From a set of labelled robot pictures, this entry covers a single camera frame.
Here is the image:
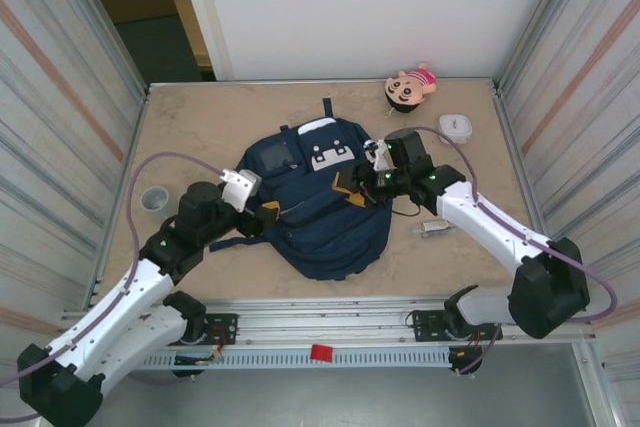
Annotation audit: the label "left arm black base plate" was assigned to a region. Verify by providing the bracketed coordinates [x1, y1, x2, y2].
[164, 313, 239, 347]

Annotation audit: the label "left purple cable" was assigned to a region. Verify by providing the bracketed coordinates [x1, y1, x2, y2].
[0, 151, 226, 421]

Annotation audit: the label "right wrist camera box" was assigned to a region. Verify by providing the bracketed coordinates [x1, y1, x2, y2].
[363, 139, 396, 172]

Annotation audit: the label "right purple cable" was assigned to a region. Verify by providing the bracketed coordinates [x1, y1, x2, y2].
[416, 126, 619, 377]

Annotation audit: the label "purple cable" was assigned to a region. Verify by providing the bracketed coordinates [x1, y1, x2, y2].
[0, 151, 226, 421]
[416, 126, 619, 377]

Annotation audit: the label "white slotted cable tray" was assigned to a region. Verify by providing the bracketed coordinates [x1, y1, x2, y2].
[139, 349, 454, 371]

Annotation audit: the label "white door frame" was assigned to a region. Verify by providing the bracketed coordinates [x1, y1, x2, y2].
[172, 0, 235, 82]

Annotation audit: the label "cartoon plush doll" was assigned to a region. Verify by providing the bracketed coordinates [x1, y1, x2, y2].
[383, 61, 438, 113]

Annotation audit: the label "navy blue backpack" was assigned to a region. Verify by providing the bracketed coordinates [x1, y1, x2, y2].
[208, 97, 394, 282]

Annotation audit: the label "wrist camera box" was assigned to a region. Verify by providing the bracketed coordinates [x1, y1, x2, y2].
[219, 167, 262, 214]
[363, 139, 396, 172]

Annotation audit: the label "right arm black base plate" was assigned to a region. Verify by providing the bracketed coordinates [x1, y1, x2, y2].
[411, 309, 503, 343]

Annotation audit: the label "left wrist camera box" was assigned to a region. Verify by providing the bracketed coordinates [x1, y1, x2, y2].
[219, 167, 262, 214]

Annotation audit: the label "aluminium frame rails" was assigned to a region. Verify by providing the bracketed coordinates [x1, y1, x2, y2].
[52, 296, 599, 353]

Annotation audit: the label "clear plastic supply pack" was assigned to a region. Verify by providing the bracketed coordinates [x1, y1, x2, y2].
[412, 219, 457, 238]

